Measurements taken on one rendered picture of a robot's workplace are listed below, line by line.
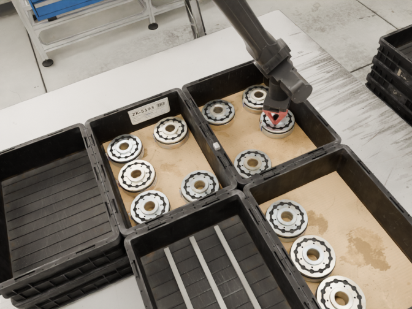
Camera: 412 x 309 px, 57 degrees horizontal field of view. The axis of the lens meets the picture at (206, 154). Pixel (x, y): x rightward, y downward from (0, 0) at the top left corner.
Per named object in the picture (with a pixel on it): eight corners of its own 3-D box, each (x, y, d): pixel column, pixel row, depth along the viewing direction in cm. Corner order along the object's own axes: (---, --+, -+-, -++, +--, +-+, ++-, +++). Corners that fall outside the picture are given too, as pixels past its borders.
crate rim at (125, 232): (85, 126, 110) (83, 121, 108) (180, 91, 116) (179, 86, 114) (124, 241, 87) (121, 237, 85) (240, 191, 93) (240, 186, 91)
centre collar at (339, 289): (324, 292, 81) (325, 291, 81) (344, 284, 82) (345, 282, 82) (336, 314, 78) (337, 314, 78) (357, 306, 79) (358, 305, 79)
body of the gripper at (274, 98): (294, 88, 107) (297, 68, 101) (286, 114, 102) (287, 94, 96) (271, 84, 109) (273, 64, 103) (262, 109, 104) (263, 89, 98)
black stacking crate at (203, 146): (96, 146, 118) (84, 122, 109) (184, 113, 123) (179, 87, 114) (134, 256, 95) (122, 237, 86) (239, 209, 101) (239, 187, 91)
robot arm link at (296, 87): (278, 34, 90) (250, 59, 92) (306, 61, 84) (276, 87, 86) (295, 60, 100) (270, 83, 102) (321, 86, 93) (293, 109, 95)
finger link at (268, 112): (290, 114, 112) (293, 91, 105) (284, 132, 108) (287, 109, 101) (268, 110, 114) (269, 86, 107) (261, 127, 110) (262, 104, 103)
